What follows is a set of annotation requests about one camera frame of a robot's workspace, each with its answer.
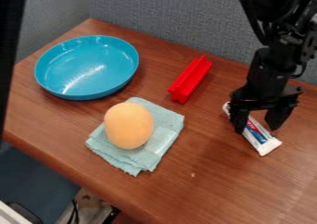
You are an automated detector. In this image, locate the light blue folded cloth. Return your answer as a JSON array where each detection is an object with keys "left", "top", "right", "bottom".
[{"left": 86, "top": 97, "right": 185, "bottom": 177}]

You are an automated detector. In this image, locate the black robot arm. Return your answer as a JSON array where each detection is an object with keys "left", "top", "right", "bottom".
[{"left": 229, "top": 0, "right": 317, "bottom": 132}]

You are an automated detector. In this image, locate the blue plastic plate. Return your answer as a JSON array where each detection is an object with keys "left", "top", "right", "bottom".
[{"left": 34, "top": 35, "right": 139, "bottom": 101}]

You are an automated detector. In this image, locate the black cable under table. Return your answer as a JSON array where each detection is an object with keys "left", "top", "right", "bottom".
[{"left": 70, "top": 199, "right": 81, "bottom": 224}]

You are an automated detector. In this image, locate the orange egg-shaped sponge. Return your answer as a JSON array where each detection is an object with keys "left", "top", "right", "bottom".
[{"left": 105, "top": 102, "right": 154, "bottom": 150}]

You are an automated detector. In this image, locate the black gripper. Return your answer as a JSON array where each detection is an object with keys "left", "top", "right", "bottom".
[{"left": 229, "top": 48, "right": 303, "bottom": 134}]

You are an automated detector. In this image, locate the white toothpaste tube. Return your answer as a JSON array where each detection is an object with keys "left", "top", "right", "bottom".
[{"left": 222, "top": 101, "right": 284, "bottom": 157}]

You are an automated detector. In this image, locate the red plastic block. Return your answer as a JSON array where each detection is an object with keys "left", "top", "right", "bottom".
[{"left": 169, "top": 55, "right": 213, "bottom": 104}]

